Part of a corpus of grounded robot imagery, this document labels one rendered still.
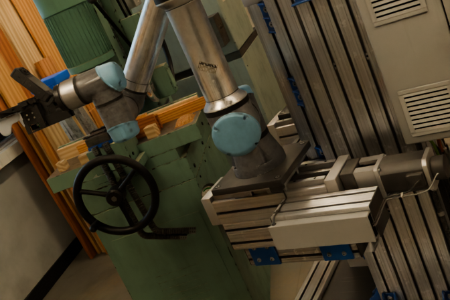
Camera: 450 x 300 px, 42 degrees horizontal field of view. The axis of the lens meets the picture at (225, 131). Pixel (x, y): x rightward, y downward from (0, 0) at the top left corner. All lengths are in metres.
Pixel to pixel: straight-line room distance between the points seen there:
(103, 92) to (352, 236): 0.68
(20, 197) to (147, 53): 2.35
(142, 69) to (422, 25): 0.69
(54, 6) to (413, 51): 1.22
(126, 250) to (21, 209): 1.55
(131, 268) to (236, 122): 1.07
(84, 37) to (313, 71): 0.88
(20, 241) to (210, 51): 2.50
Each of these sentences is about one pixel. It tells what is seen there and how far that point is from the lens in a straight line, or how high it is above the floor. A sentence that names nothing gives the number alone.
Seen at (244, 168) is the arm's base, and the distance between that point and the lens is 1.57.
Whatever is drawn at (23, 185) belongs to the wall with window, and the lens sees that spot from 3.80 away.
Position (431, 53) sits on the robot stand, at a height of 0.98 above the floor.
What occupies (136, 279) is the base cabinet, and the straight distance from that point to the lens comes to 2.33.
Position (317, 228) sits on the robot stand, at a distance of 1.44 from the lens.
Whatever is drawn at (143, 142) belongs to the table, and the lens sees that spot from 2.07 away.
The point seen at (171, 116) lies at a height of 0.92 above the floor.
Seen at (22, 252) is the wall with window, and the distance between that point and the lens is 3.67.
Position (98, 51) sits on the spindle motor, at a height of 1.24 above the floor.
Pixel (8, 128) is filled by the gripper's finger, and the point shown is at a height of 1.21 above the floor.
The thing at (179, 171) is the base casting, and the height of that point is 0.75.
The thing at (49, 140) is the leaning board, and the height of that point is 0.79.
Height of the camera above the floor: 1.38
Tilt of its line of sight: 16 degrees down
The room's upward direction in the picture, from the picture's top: 24 degrees counter-clockwise
